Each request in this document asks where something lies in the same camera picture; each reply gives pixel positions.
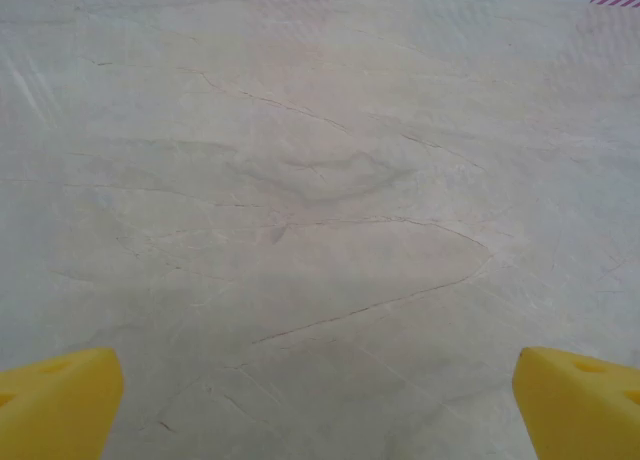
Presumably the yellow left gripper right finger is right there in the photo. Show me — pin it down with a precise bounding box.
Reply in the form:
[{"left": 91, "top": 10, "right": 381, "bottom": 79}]
[{"left": 511, "top": 346, "right": 640, "bottom": 460}]

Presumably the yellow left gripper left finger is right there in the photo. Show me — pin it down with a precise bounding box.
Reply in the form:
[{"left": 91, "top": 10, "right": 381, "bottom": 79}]
[{"left": 0, "top": 347, "right": 125, "bottom": 460}]

